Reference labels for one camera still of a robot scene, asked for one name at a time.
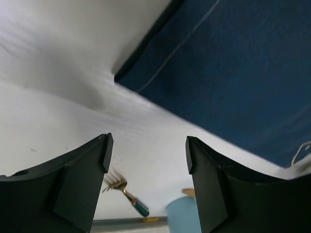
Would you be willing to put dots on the dark blue whale placemat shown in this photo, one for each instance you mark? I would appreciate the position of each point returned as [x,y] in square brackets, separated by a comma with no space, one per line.
[240,69]

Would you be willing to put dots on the light blue ceramic mug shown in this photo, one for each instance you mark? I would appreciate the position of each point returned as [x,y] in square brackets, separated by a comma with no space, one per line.
[182,216]

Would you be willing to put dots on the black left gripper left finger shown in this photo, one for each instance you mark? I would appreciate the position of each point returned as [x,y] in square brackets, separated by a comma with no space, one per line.
[57,196]

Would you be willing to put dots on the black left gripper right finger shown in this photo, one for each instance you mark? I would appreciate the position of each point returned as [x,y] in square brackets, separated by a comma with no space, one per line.
[232,198]

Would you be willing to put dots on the gold spoon behind mug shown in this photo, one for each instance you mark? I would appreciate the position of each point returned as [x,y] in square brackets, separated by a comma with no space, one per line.
[189,192]

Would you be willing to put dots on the gold fork with green handle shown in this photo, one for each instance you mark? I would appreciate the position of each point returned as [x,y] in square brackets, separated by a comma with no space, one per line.
[115,181]

